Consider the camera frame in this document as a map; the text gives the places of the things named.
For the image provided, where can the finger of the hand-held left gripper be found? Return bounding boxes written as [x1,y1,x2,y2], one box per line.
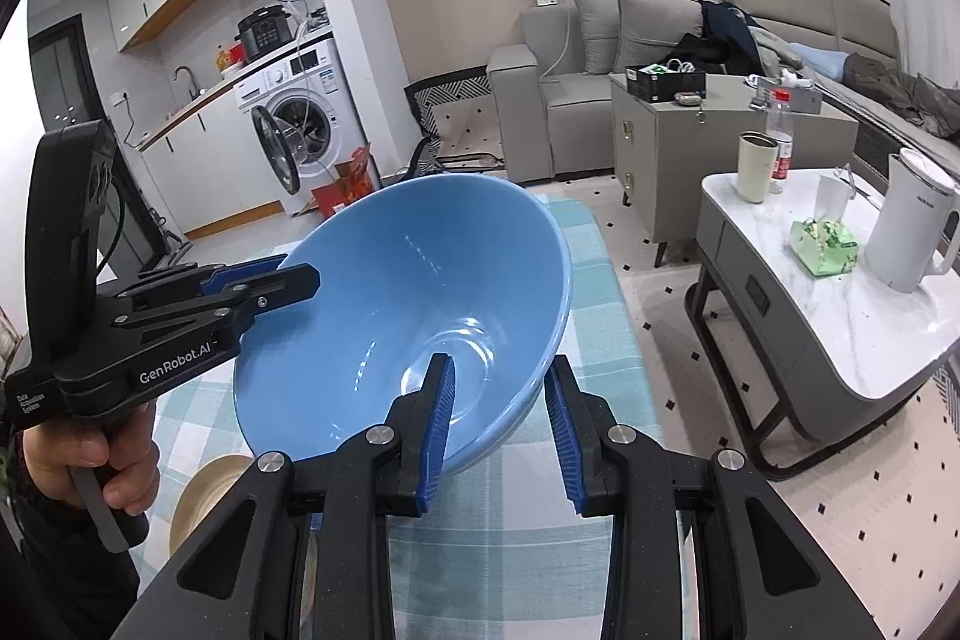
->
[137,256,284,305]
[111,262,323,345]

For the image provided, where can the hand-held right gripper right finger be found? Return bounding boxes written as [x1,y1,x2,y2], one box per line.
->
[544,355,886,640]

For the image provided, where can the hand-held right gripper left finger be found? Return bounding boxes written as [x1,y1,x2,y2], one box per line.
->
[112,353,457,640]

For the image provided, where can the blue plastic bowls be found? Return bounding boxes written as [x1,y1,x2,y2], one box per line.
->
[233,173,573,473]

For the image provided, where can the cream round plate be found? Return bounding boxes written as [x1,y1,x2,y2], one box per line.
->
[169,454,257,556]

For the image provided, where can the person's left forearm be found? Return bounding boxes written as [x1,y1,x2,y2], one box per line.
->
[0,482,140,640]

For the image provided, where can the person's left hand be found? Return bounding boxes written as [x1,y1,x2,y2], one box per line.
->
[19,396,162,519]

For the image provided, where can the white base cabinets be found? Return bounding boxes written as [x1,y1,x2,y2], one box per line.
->
[139,92,287,238]

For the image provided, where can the teal checked tablecloth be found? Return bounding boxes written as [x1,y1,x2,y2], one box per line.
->
[146,194,683,640]

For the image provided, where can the red box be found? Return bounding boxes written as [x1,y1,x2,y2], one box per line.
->
[311,145,377,218]

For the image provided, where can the white washing machine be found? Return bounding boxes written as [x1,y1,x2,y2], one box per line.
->
[232,31,369,218]

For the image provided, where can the black pressure cooker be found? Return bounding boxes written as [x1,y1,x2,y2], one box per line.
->
[236,4,294,61]

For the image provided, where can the black white patterned mat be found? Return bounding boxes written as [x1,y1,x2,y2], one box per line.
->
[405,71,497,163]

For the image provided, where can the dark glass door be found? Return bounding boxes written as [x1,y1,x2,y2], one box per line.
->
[28,14,177,281]

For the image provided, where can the marble top coffee table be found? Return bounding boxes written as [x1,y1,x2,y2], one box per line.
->
[684,167,960,480]

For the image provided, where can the grey side cabinet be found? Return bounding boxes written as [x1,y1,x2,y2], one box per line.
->
[610,70,860,267]

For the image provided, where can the grey sofa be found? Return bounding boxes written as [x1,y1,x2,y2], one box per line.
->
[487,0,960,185]

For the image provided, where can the green tissue pack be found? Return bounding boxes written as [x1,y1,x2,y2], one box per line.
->
[789,216,860,278]

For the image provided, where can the cream tumbler cup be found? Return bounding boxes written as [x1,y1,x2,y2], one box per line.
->
[735,131,780,205]

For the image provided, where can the plastic bottle red label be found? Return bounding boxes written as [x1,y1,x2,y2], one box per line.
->
[766,89,797,196]

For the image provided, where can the black open box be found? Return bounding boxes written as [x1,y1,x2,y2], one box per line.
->
[625,62,708,103]

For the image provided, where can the white electric kettle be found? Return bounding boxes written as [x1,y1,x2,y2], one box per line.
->
[864,149,960,295]

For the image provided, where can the grey sofa cushion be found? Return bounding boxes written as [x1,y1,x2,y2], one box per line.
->
[615,0,710,76]
[570,0,628,76]

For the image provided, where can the dark jacket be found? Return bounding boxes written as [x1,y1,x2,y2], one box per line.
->
[671,0,785,79]

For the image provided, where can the light blue pillow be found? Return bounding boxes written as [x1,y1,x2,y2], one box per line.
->
[795,42,853,79]

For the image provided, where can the olive green blanket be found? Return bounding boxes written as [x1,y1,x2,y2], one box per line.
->
[844,51,960,139]

